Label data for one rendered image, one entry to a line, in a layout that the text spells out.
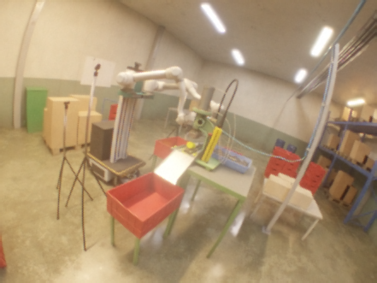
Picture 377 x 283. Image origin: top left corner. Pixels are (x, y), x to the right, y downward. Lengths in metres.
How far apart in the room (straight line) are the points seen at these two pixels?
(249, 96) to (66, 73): 8.95
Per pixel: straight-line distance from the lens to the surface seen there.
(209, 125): 1.67
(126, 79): 1.89
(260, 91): 9.93
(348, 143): 7.29
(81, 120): 3.47
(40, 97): 4.45
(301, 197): 2.82
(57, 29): 5.28
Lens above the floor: 1.60
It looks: 16 degrees down
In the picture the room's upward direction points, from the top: 17 degrees clockwise
